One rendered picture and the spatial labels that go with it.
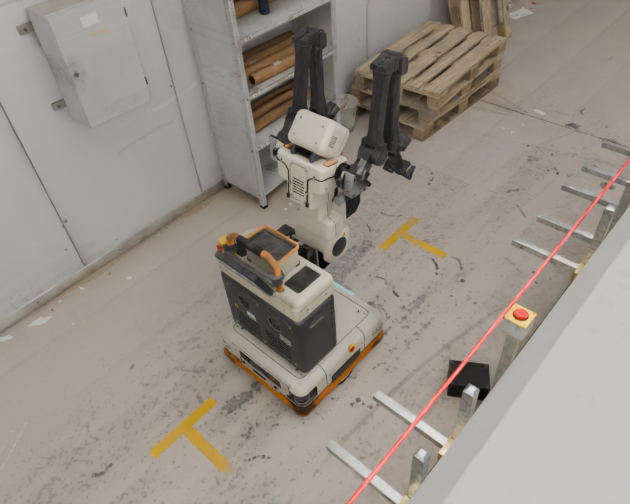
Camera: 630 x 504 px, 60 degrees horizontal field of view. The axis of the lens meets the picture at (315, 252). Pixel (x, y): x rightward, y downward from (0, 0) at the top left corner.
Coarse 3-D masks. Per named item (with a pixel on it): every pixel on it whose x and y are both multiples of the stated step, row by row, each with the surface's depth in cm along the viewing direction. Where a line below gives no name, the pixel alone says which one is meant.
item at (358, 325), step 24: (336, 288) 303; (336, 312) 290; (360, 312) 289; (240, 336) 283; (360, 336) 281; (240, 360) 292; (264, 360) 272; (336, 360) 271; (264, 384) 283; (312, 384) 262; (336, 384) 281; (312, 408) 272
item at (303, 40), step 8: (304, 32) 228; (312, 32) 227; (296, 40) 227; (304, 40) 224; (312, 40) 227; (296, 48) 229; (304, 48) 227; (296, 56) 231; (304, 56) 230; (296, 64) 233; (304, 64) 232; (296, 72) 234; (304, 72) 234; (296, 80) 236; (304, 80) 236; (296, 88) 238; (304, 88) 239; (296, 96) 240; (304, 96) 241; (296, 104) 242; (304, 104) 243; (288, 112) 249; (296, 112) 244
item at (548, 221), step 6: (540, 216) 255; (546, 216) 254; (540, 222) 255; (546, 222) 253; (552, 222) 251; (558, 222) 251; (558, 228) 250; (564, 228) 248; (570, 228) 247; (576, 228) 247; (576, 234) 246; (582, 234) 244; (588, 234) 244; (582, 240) 245; (588, 240) 243
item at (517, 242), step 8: (512, 240) 240; (520, 240) 239; (520, 248) 240; (528, 248) 237; (536, 248) 235; (544, 256) 233; (560, 256) 231; (560, 264) 230; (568, 264) 227; (576, 264) 227
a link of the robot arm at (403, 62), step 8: (400, 64) 206; (392, 72) 209; (400, 72) 208; (392, 80) 212; (400, 80) 214; (392, 88) 214; (392, 96) 216; (392, 104) 218; (392, 112) 221; (392, 120) 223; (384, 128) 228; (392, 128) 226; (384, 136) 231; (392, 136) 228; (392, 144) 230; (392, 152) 233
